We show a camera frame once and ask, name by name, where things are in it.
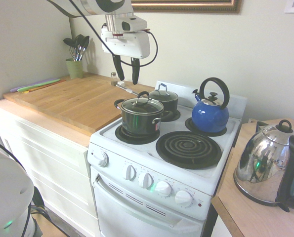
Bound black kitchen ladle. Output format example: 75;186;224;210
63;37;76;62

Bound green knife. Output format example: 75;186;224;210
17;81;51;93

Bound black coil stove burner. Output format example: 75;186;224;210
184;116;228;137
155;130;222;170
160;109;182;122
115;122;161;145

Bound black kitchen spoon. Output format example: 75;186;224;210
73;34;85;62

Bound black two-handled pot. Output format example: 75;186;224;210
113;98;166;136

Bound blue whistling kettle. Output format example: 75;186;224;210
191;77;230;134

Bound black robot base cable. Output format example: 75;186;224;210
0;134;33;237

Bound shiny steel electric kettle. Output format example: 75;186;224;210
233;119;294;213

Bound black kitchen spatula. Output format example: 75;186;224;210
80;35;91;62

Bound white oven door handle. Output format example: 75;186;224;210
92;174;187;225

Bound white electric stove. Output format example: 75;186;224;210
86;80;249;237

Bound green utensil holder cup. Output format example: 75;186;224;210
65;58;84;79

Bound white kitchen cabinet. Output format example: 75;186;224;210
0;98;99;237

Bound glass lid with black handle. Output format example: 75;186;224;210
120;90;165;112

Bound gold framed painting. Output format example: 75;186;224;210
131;0;244;14

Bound large wooden cutting board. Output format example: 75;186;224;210
2;75;155;136

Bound white stove knob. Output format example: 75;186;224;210
154;181;173;198
96;151;110;167
174;190;193;205
138;172;154;190
123;164;137;181

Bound steel wire whisk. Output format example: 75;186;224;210
69;46;79;62

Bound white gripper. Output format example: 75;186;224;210
100;23;151;85

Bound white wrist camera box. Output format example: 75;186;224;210
115;15;148;33

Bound coloured flat utensils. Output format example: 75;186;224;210
10;78;61;93

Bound black floor cable bundle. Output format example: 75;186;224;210
29;186;67;237

